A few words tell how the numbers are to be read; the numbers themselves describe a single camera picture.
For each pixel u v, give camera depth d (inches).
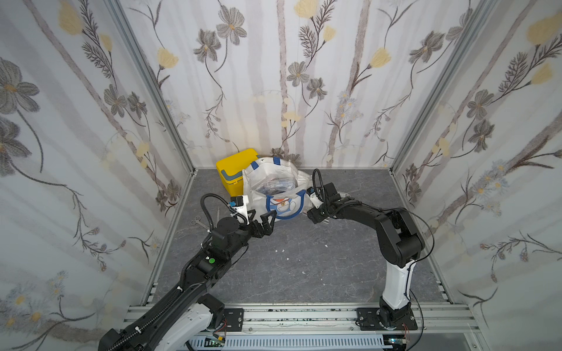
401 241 20.6
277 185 37.7
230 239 21.5
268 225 25.6
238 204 24.7
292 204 38.8
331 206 30.9
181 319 22.2
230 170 39.0
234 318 29.0
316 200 35.5
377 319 28.8
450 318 30.2
